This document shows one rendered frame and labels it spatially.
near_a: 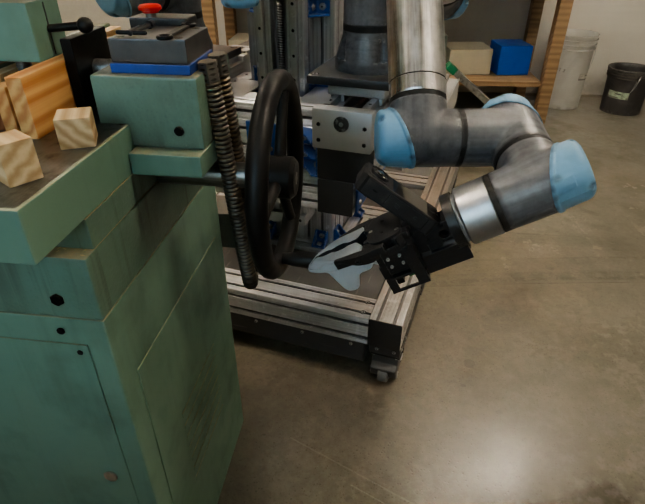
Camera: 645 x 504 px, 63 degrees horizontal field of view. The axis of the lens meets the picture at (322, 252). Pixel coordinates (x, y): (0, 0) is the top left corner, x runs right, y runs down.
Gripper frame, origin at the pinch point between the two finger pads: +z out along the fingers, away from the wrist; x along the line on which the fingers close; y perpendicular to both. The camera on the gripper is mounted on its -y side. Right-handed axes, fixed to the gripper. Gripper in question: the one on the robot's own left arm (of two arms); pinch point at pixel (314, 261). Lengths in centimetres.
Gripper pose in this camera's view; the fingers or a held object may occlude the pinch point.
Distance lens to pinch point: 71.9
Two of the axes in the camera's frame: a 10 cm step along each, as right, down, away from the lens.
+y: 4.9, 7.7, 4.1
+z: -8.6, 3.6, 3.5
